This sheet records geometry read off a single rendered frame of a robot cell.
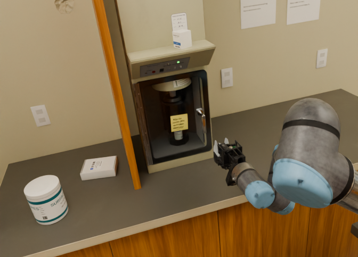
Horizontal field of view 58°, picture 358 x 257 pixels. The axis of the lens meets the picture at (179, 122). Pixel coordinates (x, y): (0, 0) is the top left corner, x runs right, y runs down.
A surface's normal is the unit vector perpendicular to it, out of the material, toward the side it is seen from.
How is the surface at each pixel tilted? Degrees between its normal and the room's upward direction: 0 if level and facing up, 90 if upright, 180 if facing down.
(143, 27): 90
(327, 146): 53
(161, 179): 0
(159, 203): 0
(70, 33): 90
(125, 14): 90
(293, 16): 90
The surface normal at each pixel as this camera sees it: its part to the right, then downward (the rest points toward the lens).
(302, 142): -0.49, -0.47
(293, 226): 0.27, 0.42
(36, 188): -0.11, -0.88
